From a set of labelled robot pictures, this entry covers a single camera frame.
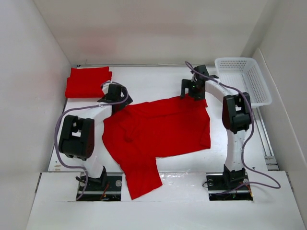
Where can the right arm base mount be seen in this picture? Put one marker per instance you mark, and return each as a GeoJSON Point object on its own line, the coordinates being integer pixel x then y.
{"type": "Point", "coordinates": [220, 190]}

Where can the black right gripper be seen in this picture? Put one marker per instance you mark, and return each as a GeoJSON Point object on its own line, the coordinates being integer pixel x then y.
{"type": "Point", "coordinates": [188, 88]}

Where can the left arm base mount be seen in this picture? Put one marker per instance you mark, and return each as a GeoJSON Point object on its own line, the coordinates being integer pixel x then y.
{"type": "Point", "coordinates": [106, 188]}

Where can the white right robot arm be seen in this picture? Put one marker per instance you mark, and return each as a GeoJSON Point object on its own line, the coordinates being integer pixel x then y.
{"type": "Point", "coordinates": [237, 118]}

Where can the white perforated plastic basket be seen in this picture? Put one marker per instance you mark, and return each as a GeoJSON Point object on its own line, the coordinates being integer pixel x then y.
{"type": "Point", "coordinates": [244, 74]}

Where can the folded red t shirt stack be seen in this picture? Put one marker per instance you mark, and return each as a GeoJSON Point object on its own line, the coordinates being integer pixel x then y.
{"type": "Point", "coordinates": [86, 83]}

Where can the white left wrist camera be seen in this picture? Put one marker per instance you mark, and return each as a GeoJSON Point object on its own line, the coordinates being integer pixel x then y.
{"type": "Point", "coordinates": [104, 87]}

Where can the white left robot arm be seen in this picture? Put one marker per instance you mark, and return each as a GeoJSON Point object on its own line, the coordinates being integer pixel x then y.
{"type": "Point", "coordinates": [74, 137]}

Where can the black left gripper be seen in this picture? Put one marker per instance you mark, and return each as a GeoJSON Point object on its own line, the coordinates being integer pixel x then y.
{"type": "Point", "coordinates": [117, 102]}

